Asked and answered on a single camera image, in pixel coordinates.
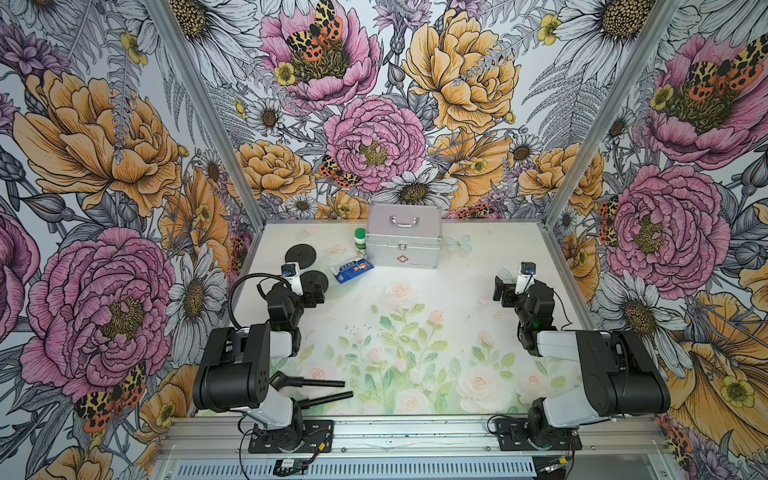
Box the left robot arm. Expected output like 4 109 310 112
193 270 328 451

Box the aluminium front rail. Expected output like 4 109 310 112
158 415 670 460

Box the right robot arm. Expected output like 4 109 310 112
488 275 671 452

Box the black round base far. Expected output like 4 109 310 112
284 243 317 270

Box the blue snack packet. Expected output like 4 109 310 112
331 258 373 284

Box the small circuit board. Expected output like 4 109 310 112
272 458 305 477

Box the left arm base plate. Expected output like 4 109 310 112
247 419 335 454

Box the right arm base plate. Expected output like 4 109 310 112
490 416 583 452

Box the black stand pole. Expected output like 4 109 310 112
298 391 354 410

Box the green capped white bottle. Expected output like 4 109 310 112
354 228 367 251

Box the silver aluminium first aid case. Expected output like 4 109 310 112
366 204 442 269

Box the black round stand base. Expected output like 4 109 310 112
299 270 329 294

